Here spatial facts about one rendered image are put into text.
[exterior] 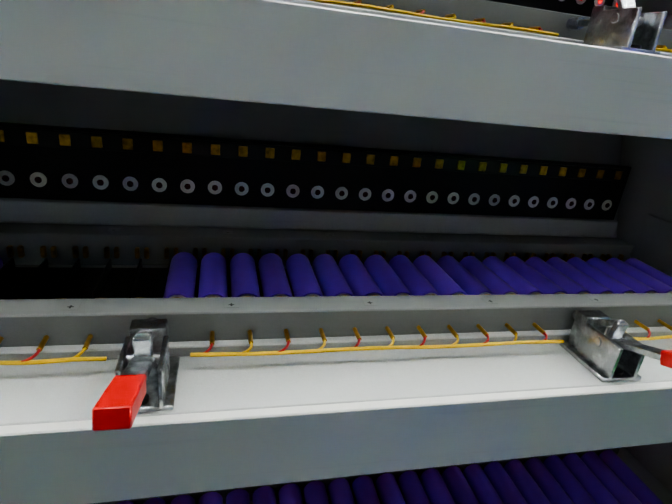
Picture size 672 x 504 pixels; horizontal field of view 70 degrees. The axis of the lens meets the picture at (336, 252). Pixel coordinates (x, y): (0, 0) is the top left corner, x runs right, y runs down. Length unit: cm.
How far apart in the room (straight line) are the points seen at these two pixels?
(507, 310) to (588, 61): 15
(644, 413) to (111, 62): 35
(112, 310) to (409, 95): 19
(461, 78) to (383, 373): 16
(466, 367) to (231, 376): 13
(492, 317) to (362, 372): 10
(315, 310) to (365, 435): 7
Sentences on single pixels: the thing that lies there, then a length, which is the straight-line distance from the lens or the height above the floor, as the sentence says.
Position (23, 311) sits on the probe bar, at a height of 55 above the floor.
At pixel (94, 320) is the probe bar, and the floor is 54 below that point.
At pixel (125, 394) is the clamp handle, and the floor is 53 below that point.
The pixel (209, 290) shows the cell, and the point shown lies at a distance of 30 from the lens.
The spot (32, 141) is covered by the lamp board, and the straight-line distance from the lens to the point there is 40.
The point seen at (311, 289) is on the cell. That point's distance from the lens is 31.
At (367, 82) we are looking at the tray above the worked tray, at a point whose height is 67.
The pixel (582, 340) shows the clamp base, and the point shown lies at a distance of 34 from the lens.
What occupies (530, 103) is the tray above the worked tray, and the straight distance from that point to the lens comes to 29.
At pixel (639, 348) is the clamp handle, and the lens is 32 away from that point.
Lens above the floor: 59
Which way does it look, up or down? 3 degrees down
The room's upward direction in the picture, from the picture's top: 1 degrees clockwise
